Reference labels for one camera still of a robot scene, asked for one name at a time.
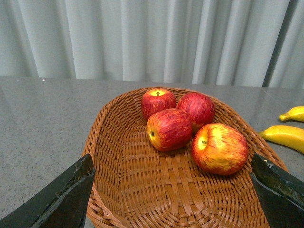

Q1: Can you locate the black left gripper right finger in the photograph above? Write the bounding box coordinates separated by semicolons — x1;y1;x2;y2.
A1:
250;153;304;228

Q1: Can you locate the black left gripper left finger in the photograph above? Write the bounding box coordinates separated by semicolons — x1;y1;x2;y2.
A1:
0;154;95;228

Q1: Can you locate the yellow banana front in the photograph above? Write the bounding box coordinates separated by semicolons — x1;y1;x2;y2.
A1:
258;125;304;154

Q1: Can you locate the yellow banana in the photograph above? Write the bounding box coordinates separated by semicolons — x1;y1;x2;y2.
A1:
279;106;304;122
258;125;304;154

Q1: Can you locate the brown wicker basket left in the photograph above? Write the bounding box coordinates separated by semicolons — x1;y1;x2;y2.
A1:
82;86;289;228

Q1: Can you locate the yellow banana rear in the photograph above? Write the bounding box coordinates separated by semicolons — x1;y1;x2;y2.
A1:
279;106;304;122

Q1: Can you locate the dark red apple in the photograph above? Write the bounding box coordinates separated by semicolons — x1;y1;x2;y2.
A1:
177;92;215;133

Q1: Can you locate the red striped apple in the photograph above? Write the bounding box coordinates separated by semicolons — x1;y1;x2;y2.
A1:
146;108;192;152

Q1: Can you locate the red apple with yellow top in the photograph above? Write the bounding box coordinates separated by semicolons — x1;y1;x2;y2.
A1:
141;88;176;120

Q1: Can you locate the white pleated curtain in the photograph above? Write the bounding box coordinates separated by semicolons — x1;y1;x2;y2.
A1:
0;0;304;88

